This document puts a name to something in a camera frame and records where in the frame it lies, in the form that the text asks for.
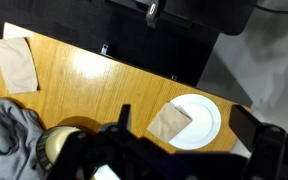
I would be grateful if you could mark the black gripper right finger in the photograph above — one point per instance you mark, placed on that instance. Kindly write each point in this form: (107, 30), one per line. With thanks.
(246, 127)

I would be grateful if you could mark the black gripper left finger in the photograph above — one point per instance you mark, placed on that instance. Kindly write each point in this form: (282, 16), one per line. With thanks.
(125, 116)

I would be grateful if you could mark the white round plate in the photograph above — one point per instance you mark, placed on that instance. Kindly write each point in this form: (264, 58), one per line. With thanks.
(205, 121)

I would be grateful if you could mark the brown napkin on plate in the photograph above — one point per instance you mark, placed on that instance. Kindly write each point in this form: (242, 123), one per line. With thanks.
(168, 122)

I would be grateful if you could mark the grey hooded sweatshirt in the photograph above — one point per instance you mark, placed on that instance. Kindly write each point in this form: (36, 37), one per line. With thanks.
(19, 132)

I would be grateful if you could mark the brown napkin near table edge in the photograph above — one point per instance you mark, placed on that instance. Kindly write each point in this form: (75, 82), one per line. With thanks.
(17, 66)

